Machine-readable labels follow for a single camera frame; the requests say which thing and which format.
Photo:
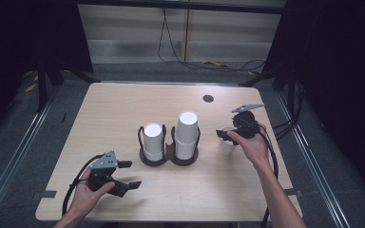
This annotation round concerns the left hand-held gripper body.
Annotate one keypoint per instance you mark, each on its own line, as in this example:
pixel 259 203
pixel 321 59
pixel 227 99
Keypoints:
pixel 103 175

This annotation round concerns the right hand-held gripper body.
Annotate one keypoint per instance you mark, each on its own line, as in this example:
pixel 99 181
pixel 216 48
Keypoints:
pixel 245 123

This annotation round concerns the short stack of white cups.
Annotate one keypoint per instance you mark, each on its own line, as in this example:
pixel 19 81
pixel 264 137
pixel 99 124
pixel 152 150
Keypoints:
pixel 154 139

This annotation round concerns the dark brown double cup holder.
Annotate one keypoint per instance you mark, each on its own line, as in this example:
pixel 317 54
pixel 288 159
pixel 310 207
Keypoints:
pixel 170 159

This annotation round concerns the person's right hand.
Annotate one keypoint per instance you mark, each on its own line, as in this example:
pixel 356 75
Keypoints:
pixel 255 148

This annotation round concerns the person's left hand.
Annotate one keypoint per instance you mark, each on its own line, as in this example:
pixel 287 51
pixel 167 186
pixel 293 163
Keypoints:
pixel 85 199

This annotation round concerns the tall stack of white cups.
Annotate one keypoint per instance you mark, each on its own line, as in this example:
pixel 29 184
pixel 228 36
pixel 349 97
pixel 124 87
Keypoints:
pixel 187 129

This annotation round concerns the round black table grommet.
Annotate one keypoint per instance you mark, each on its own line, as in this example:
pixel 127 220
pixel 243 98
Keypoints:
pixel 208 98

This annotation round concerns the yellow floor tape piece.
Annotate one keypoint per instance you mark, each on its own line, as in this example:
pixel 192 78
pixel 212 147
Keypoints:
pixel 215 63
pixel 252 73
pixel 30 87

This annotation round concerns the grey tape strip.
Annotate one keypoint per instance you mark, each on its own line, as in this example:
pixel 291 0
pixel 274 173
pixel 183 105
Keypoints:
pixel 48 194
pixel 293 192

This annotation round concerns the black metal stand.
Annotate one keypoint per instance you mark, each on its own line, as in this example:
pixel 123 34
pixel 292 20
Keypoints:
pixel 42 95

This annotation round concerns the dark curtain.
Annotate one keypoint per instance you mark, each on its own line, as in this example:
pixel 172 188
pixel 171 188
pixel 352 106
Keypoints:
pixel 12 47
pixel 345 63

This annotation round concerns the black overhead beam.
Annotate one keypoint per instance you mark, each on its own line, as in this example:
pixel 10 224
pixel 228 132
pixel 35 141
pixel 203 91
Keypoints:
pixel 187 6

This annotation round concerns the metal floor rail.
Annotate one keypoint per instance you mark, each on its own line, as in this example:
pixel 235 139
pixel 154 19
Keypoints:
pixel 20 150
pixel 326 190

